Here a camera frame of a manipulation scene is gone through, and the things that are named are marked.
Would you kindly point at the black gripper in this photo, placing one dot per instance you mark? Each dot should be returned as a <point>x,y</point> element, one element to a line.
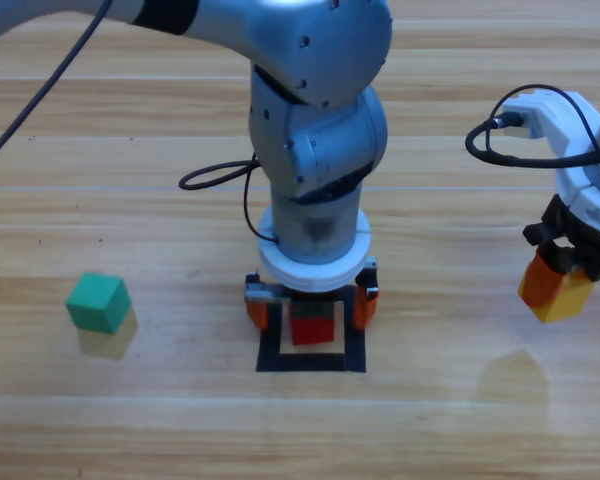
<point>545,230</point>
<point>310,309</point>

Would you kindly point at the red wooden cube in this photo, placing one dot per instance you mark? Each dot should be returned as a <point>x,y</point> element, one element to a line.
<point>312,332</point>

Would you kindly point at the yellow wooden cube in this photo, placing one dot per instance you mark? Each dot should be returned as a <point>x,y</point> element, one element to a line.
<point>565,300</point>

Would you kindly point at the green wooden cube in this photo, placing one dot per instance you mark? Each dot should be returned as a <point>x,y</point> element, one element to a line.
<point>97,305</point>

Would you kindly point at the black tape square outline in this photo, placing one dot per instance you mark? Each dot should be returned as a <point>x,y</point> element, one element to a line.
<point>310,362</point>

